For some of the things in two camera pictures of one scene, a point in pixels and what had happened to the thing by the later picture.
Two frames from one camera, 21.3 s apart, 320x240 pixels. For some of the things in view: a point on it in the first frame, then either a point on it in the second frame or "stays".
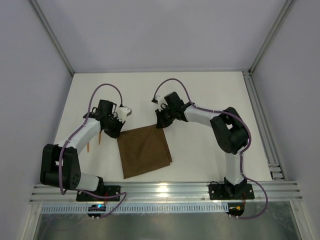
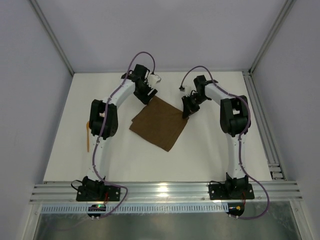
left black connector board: x=96 y=207 stays
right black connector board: x=235 y=209 stays
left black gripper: x=113 y=125 -> x=145 y=94
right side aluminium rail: x=272 y=157 stays
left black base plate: x=104 y=191 stays
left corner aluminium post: x=49 y=30 stays
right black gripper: x=163 y=117 -> x=189 y=104
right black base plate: x=230 y=192 stays
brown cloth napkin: x=143 y=150 -> x=159 y=122
